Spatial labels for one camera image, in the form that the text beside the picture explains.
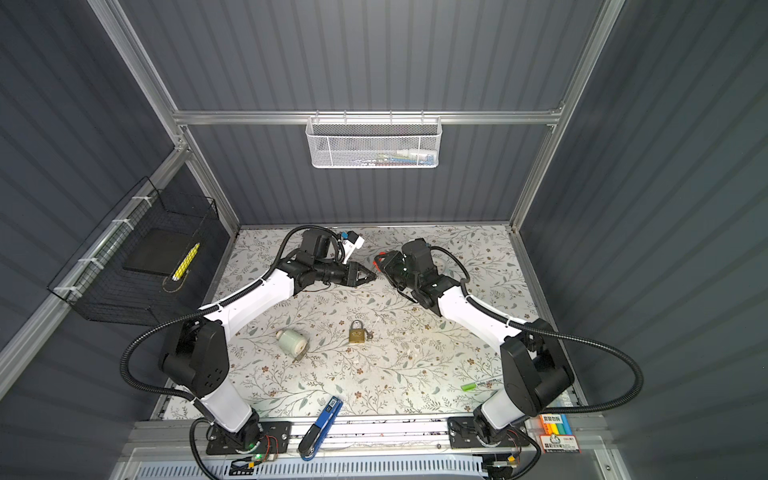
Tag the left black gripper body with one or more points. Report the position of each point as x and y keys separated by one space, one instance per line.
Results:
x=335 y=272

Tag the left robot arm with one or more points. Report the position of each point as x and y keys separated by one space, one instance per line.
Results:
x=195 y=355

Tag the green marker pen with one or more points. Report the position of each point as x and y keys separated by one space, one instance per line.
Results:
x=479 y=384

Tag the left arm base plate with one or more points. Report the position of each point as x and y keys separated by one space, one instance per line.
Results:
x=265 y=437

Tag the black wire basket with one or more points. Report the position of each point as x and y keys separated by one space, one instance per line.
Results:
x=95 y=285

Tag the blue black utility knife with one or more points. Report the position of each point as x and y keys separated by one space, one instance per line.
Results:
x=317 y=432

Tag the brass padlock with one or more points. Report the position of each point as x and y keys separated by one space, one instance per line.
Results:
x=357 y=332

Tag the red padlock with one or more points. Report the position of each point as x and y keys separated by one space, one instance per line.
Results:
x=378 y=260

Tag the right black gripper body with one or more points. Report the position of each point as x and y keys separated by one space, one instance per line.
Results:
x=396 y=270

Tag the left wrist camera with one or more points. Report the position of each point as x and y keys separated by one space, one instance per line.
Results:
x=350 y=241

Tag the coloured marker pack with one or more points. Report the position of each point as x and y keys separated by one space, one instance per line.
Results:
x=557 y=436

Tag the white wire mesh basket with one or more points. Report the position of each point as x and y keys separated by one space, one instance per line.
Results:
x=384 y=142

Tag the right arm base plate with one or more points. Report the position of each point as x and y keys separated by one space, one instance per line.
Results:
x=467 y=432

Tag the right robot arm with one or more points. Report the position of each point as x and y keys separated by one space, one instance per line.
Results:
x=534 y=365

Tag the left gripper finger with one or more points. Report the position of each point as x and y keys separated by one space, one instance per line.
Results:
x=357 y=282
x=363 y=273

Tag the black pad in basket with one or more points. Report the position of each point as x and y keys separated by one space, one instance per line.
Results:
x=158 y=252

